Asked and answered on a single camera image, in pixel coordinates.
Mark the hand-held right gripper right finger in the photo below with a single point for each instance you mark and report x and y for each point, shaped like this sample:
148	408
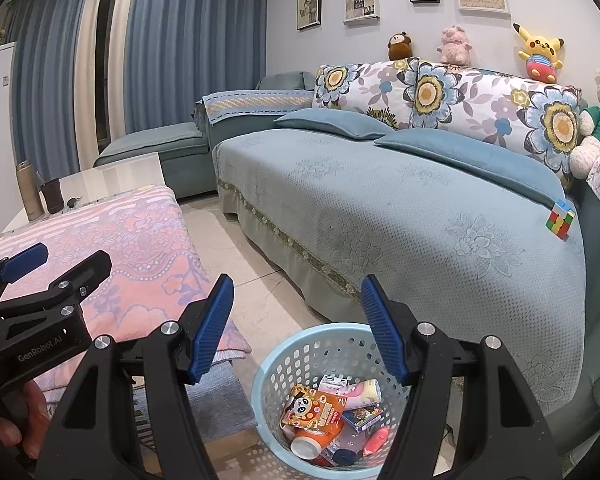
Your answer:
385	330

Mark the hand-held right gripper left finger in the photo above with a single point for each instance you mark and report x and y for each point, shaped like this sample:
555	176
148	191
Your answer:
212	330

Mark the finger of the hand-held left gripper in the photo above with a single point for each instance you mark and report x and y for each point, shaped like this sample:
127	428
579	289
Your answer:
25	261
87	272

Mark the pink snack packet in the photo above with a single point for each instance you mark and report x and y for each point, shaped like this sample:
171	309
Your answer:
364	392

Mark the light blue plastic basket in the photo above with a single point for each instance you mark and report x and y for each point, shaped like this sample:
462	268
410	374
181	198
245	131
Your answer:
280	360

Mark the navy and white small carton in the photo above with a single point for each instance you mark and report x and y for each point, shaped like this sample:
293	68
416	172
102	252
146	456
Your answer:
362	417

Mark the orange snack packet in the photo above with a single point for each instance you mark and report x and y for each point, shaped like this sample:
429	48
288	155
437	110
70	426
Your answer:
312	410

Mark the red plastic bag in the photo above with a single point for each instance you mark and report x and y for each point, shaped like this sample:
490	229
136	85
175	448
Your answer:
377	442

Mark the clear bottle with blue cap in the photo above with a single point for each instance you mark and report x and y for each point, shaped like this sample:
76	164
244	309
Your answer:
345	457

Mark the red and white packet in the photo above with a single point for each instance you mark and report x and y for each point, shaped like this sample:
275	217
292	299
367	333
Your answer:
307	445

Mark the person's left hand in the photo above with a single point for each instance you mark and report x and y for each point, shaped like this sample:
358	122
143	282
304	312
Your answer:
35	415

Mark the pink patterned blanket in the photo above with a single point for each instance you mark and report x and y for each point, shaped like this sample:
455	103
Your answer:
130	240

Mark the dark brown cup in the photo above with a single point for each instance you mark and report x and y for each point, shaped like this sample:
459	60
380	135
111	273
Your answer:
52	197

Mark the grey blue floor mat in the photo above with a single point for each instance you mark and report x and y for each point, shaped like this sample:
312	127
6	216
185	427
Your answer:
220	400

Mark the small dark object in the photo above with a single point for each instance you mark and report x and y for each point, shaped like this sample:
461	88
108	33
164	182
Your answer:
73	203

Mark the brown metal thermos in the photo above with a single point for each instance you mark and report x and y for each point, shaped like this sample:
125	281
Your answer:
30	190

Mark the teal quilted sofa cover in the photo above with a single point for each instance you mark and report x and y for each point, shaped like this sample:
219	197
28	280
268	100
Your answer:
380	220

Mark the teal sofa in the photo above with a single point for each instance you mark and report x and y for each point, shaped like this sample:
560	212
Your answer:
150	145

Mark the blue curtain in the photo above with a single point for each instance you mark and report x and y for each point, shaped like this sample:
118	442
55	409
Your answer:
45	85
195	45

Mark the teal pillow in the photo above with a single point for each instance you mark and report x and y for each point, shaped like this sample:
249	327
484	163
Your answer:
470	160
330	122

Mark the cream curtain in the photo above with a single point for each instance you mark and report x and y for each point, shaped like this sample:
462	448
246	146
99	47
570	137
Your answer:
87	70

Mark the colourful puzzle cube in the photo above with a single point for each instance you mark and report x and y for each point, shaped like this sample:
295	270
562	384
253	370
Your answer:
560	220

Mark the woven sofa armrest cover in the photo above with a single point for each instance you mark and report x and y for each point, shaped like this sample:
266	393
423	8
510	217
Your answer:
255	102

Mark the floral sofa back cushion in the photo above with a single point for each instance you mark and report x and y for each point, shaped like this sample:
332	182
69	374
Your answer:
455	95

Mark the brown monkey plush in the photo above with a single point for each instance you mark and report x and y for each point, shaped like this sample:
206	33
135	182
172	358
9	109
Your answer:
400	47

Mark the pink pig plush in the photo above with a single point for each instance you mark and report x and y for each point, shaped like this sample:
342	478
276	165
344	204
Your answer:
455	45

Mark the yellow mouse plush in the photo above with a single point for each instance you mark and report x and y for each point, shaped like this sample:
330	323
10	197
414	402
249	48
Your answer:
539	55

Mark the white framed collage picture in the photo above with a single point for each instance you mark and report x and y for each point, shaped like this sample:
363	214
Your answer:
361	3

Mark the tall black framed picture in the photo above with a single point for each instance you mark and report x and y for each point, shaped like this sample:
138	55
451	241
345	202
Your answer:
309	5

